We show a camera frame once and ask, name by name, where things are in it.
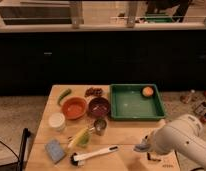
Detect white round container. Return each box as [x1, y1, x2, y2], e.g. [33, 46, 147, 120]
[48, 113, 66, 131]

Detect orange bowl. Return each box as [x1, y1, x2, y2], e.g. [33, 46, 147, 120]
[61, 97, 87, 120]

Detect green plastic tray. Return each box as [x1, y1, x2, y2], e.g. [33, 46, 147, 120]
[110, 84, 165, 121]

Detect grey-blue towel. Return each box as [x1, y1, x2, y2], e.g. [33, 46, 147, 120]
[134, 141, 150, 152]

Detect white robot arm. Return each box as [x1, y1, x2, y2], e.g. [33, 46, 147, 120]
[144, 114, 206, 171]

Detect orange fruit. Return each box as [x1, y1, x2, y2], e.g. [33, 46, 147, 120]
[142, 86, 154, 97]

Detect green chili pepper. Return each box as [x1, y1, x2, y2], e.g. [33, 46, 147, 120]
[57, 89, 72, 106]

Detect metal measuring cup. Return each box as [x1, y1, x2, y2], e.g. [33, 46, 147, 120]
[89, 119, 107, 136]

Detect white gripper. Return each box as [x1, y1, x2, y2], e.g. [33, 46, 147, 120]
[144, 133, 156, 152]

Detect blue sponge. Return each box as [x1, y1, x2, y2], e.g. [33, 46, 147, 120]
[45, 139, 66, 164]

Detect white dish brush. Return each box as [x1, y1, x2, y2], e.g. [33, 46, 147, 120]
[70, 146, 118, 166]

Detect wooden block eraser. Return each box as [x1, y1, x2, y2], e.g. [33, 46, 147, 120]
[147, 152, 161, 162]

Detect brown dried fruit cluster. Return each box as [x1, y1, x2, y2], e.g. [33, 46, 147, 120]
[85, 87, 103, 97]

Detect corn cob toy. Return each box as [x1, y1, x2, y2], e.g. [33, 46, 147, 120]
[67, 127, 90, 149]

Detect dark red bowl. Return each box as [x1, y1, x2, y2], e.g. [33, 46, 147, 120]
[88, 97, 110, 117]

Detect black stand left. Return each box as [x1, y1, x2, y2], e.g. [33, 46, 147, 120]
[0, 127, 32, 171]

